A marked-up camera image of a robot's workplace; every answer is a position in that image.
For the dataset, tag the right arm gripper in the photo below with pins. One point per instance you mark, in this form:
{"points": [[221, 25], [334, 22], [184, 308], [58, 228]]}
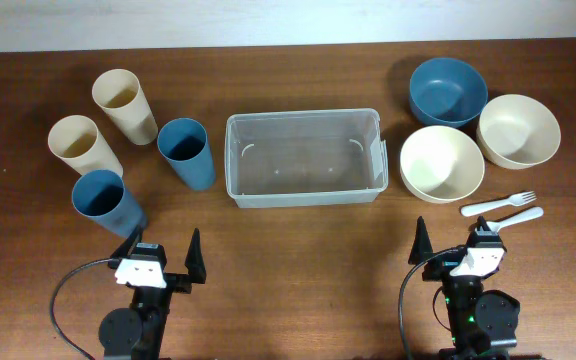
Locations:
{"points": [[442, 266]]}

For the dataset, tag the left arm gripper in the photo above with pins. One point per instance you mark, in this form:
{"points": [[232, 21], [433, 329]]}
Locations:
{"points": [[194, 265]]}

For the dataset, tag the blue cup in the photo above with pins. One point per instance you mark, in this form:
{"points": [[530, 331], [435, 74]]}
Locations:
{"points": [[102, 197], [184, 144]]}

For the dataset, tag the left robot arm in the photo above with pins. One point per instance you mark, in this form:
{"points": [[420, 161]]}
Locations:
{"points": [[136, 332]]}

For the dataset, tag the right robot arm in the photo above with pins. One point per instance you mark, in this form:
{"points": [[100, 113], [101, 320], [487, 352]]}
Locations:
{"points": [[482, 323]]}

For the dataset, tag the clear plastic container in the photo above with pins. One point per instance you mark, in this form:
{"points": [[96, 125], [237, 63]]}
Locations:
{"points": [[305, 158]]}

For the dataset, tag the white plastic spoon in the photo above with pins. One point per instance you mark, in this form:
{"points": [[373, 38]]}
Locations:
{"points": [[524, 216]]}

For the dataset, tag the beige bowl left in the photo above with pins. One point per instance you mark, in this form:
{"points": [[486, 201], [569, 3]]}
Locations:
{"points": [[440, 164]]}

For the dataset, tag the beige bowl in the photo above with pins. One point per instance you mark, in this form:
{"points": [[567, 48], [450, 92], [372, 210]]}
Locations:
{"points": [[517, 132], [440, 164]]}

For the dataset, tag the white plastic fork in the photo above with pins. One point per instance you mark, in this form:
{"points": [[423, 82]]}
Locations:
{"points": [[516, 200]]}

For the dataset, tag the beige bowl right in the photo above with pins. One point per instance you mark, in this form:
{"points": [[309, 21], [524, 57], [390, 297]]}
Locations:
{"points": [[517, 132]]}

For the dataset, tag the blue bowl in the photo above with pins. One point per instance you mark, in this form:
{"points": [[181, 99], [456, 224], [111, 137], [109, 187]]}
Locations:
{"points": [[447, 91]]}

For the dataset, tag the beige cup near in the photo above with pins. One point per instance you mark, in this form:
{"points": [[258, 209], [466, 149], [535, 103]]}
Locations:
{"points": [[78, 142]]}

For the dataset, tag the beige cup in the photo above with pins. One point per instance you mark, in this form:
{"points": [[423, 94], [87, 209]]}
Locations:
{"points": [[78, 142], [119, 94]]}

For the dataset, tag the beige cup far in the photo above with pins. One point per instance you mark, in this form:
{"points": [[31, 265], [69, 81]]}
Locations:
{"points": [[119, 94]]}

